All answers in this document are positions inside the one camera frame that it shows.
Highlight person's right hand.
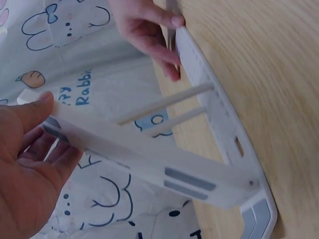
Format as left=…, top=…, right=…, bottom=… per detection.
left=108, top=0, right=186, bottom=82

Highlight person's left hand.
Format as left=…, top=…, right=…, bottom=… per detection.
left=0, top=91, right=83, bottom=239

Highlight white folding plastic stand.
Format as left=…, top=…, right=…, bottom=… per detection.
left=16, top=24, right=279, bottom=239

